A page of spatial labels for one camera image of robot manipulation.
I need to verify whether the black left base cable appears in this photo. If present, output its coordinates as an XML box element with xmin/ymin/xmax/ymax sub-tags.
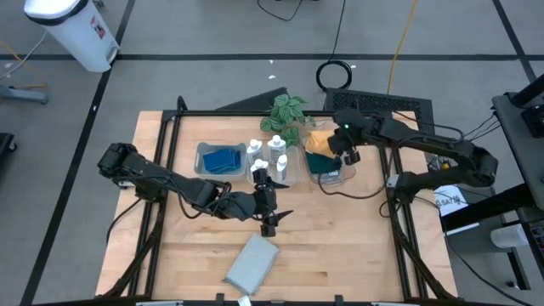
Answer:
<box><xmin>105</xmin><ymin>195</ymin><xmax>144</xmax><ymax>246</ymax></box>

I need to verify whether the grey floor cable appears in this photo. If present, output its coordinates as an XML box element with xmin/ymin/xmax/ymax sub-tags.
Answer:
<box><xmin>0</xmin><ymin>30</ymin><xmax>48</xmax><ymax>82</ymax></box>

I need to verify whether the white trash can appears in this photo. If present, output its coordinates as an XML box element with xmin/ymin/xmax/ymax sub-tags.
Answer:
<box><xmin>23</xmin><ymin>0</ymin><xmax>122</xmax><ymax>73</ymax></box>

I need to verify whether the black floor cable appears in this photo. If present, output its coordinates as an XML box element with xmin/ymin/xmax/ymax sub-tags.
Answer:
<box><xmin>257</xmin><ymin>0</ymin><xmax>305</xmax><ymax>22</ymax></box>

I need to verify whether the clear plastic bin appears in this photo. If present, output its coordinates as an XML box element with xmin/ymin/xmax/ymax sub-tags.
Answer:
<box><xmin>298</xmin><ymin>120</ymin><xmax>357</xmax><ymax>187</ymax></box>

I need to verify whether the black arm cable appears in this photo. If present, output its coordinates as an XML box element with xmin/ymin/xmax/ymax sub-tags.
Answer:
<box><xmin>176</xmin><ymin>181</ymin><xmax>233</xmax><ymax>220</ymax></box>
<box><xmin>317</xmin><ymin>167</ymin><xmax>386</xmax><ymax>201</ymax></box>

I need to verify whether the grey stand base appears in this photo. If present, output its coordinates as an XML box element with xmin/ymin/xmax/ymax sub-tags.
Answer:
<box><xmin>0</xmin><ymin>82</ymin><xmax>50</xmax><ymax>105</ymax></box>

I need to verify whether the yellow hanging cable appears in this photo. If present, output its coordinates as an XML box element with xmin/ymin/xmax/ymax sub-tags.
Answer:
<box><xmin>386</xmin><ymin>0</ymin><xmax>420</xmax><ymax>95</ymax></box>

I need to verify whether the grey side table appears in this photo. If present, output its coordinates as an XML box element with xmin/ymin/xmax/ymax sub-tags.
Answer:
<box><xmin>491</xmin><ymin>91</ymin><xmax>544</xmax><ymax>201</ymax></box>

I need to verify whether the dark green cloth napkin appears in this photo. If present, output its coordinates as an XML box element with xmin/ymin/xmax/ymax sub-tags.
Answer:
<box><xmin>304</xmin><ymin>151</ymin><xmax>343</xmax><ymax>175</ymax></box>

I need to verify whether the frosted translucent plastic bin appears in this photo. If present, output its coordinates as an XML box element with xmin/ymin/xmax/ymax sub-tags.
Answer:
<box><xmin>245</xmin><ymin>144</ymin><xmax>305</xmax><ymax>186</ymax></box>

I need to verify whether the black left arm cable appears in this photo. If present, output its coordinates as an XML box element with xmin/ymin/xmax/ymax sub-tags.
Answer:
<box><xmin>176</xmin><ymin>181</ymin><xmax>233</xmax><ymax>220</ymax></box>

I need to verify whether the grey waffle towel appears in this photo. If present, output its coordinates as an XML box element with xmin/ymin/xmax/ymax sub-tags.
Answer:
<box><xmin>224</xmin><ymin>232</ymin><xmax>281</xmax><ymax>298</ymax></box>

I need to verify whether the white plastic bottle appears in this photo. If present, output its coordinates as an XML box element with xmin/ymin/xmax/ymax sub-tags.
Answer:
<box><xmin>266</xmin><ymin>134</ymin><xmax>287</xmax><ymax>165</ymax></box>
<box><xmin>246</xmin><ymin>139</ymin><xmax>264</xmax><ymax>165</ymax></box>
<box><xmin>249</xmin><ymin>158</ymin><xmax>269</xmax><ymax>175</ymax></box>
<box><xmin>275</xmin><ymin>153</ymin><xmax>289</xmax><ymax>182</ymax></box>

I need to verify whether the white printed bag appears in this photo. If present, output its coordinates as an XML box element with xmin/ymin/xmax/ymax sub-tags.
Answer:
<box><xmin>433</xmin><ymin>183</ymin><xmax>469</xmax><ymax>218</ymax></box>

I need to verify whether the black hanging cable with coil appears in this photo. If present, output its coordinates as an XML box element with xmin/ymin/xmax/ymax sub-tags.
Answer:
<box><xmin>314</xmin><ymin>0</ymin><xmax>354</xmax><ymax>93</ymax></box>

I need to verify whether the black cable bundle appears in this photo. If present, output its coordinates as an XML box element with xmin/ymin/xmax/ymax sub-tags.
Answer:
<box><xmin>393</xmin><ymin>109</ymin><xmax>502</xmax><ymax>141</ymax></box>

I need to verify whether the white paper towel roll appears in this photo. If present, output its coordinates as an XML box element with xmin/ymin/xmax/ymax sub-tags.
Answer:
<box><xmin>490</xmin><ymin>224</ymin><xmax>530</xmax><ymax>250</ymax></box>

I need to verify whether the artificial striped green plant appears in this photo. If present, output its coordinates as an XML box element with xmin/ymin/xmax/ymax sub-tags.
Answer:
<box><xmin>259</xmin><ymin>93</ymin><xmax>318</xmax><ymax>148</ymax></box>

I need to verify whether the black desk frame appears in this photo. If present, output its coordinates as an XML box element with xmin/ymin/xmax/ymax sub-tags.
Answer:
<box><xmin>439</xmin><ymin>182</ymin><xmax>544</xmax><ymax>290</ymax></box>

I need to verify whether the black metal table frame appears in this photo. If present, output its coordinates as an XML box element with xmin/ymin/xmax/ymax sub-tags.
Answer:
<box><xmin>97</xmin><ymin>95</ymin><xmax>460</xmax><ymax>306</ymax></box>

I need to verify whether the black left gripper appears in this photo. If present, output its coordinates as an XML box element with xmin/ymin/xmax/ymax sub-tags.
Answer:
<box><xmin>223</xmin><ymin>167</ymin><xmax>295</xmax><ymax>238</ymax></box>

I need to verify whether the orange cloth napkin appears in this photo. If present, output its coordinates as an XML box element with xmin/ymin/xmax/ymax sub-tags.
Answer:
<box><xmin>305</xmin><ymin>129</ymin><xmax>337</xmax><ymax>159</ymax></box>

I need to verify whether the black floor object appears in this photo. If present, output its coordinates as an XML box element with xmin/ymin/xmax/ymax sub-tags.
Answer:
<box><xmin>0</xmin><ymin>132</ymin><xmax>18</xmax><ymax>171</ymax></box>

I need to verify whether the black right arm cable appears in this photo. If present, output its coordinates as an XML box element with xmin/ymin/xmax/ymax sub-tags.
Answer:
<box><xmin>317</xmin><ymin>167</ymin><xmax>386</xmax><ymax>201</ymax></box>

